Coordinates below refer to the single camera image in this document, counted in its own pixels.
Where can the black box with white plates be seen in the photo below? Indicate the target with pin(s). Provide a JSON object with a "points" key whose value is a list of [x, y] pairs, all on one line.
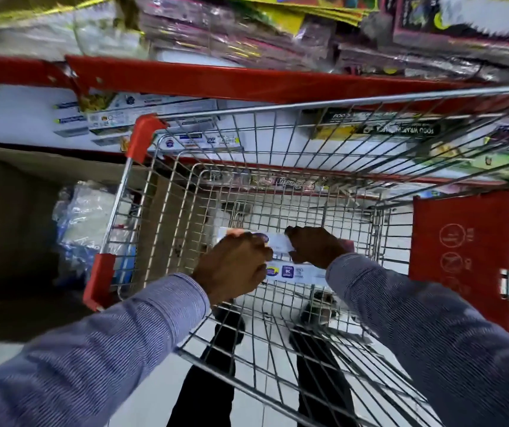
{"points": [[472, 17]]}

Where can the person's right leg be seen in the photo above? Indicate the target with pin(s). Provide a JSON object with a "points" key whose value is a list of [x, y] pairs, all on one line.
{"points": [[323, 382]]}

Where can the clear plastic wrapped bundle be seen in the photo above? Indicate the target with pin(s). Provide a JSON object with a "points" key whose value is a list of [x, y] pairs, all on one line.
{"points": [[83, 231]]}

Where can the person's left fingers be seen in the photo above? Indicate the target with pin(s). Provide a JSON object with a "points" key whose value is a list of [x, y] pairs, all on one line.
{"points": [[259, 252]]}

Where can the yellow green flat packets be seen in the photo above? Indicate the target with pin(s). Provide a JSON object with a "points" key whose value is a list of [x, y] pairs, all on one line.
{"points": [[325, 6]]}

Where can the person's left forearm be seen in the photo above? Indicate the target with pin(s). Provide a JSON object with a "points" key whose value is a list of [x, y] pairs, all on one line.
{"points": [[90, 351]]}

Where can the person's left leg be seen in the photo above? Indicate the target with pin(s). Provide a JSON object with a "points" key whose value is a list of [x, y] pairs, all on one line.
{"points": [[212, 386]]}

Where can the pile of clear wrapped packets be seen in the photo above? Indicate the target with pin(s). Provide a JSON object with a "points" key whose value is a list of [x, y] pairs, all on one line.
{"points": [[236, 37]]}

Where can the person's left hand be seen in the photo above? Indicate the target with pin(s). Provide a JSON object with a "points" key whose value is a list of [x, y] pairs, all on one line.
{"points": [[230, 269]]}

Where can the red metal store shelf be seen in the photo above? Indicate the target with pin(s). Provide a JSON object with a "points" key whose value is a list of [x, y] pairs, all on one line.
{"points": [[219, 79]]}

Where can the green printed box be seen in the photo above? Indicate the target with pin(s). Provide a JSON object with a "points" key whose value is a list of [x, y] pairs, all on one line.
{"points": [[506, 162]]}

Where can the gold foil packet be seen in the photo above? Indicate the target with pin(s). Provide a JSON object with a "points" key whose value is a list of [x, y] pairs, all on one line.
{"points": [[23, 11]]}

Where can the red cart seat flap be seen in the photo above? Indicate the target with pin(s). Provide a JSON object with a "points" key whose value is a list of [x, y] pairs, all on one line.
{"points": [[463, 257]]}

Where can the person's leg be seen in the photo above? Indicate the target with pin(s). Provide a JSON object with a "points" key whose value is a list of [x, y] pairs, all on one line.
{"points": [[323, 382], [212, 386]]}

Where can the person's right forearm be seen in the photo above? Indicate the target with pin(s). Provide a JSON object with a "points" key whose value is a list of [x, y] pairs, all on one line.
{"points": [[432, 346]]}

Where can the black yellow wrap box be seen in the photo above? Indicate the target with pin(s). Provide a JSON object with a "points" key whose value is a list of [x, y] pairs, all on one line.
{"points": [[372, 128]]}

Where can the stack of white foil boxes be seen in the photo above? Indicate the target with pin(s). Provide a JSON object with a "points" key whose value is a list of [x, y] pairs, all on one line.
{"points": [[156, 113]]}

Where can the person's right fingers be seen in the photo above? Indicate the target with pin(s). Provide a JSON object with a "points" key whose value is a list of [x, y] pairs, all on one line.
{"points": [[295, 240]]}

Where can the person's right hand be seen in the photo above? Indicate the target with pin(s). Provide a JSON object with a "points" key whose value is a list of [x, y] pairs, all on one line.
{"points": [[319, 246]]}

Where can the brown cardboard carton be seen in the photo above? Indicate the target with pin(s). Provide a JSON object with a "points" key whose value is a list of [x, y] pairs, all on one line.
{"points": [[9, 226]]}

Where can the long white carton box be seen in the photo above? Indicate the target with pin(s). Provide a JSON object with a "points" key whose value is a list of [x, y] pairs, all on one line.
{"points": [[278, 241]]}

